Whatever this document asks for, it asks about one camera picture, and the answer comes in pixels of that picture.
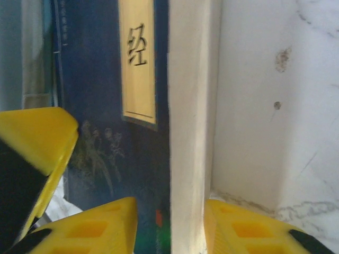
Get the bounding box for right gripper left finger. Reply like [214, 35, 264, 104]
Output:
[10, 197, 138, 254]

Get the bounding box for blue book gold label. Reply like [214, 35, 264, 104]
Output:
[51, 0, 222, 254]

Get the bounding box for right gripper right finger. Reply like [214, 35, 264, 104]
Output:
[203, 199, 339, 254]

